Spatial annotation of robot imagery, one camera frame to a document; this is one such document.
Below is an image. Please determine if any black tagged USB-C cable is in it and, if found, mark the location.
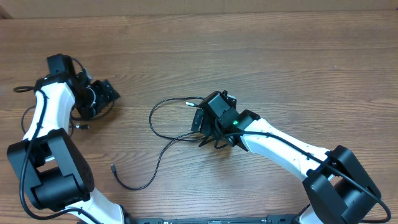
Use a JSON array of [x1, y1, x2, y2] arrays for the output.
[[149, 96, 206, 142]]

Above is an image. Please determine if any black USB cable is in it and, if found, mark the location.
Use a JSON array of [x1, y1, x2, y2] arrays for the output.
[[110, 132, 206, 191]]

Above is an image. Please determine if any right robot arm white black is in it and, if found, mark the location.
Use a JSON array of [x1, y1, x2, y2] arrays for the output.
[[192, 91, 381, 223]]

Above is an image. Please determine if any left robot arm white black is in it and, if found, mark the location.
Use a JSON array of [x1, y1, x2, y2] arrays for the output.
[[7, 54, 134, 223]]

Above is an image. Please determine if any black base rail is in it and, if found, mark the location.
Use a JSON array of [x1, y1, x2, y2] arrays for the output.
[[134, 214, 299, 224]]

